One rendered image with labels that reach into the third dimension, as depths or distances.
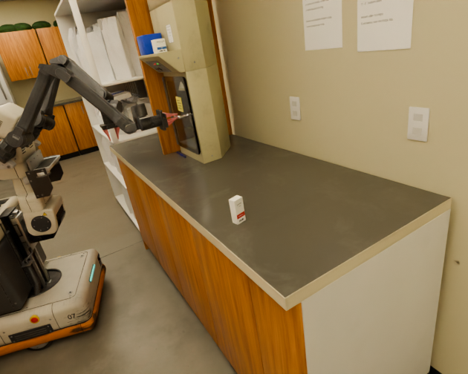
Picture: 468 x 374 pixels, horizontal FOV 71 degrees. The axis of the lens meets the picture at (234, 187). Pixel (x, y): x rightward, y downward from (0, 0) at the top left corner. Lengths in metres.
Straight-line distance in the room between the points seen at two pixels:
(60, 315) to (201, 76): 1.57
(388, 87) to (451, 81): 0.21
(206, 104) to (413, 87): 0.93
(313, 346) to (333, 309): 0.12
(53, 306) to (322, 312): 1.68
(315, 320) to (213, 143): 1.10
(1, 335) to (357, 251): 2.03
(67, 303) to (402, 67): 2.04
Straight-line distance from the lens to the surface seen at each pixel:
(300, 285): 0.87
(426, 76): 1.26
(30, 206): 2.17
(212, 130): 1.75
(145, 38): 1.82
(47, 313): 2.29
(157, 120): 1.71
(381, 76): 1.35
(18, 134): 1.87
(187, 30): 1.69
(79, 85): 1.78
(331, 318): 1.01
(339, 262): 0.94
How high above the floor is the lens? 1.51
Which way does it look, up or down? 24 degrees down
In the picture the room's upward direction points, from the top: 9 degrees counter-clockwise
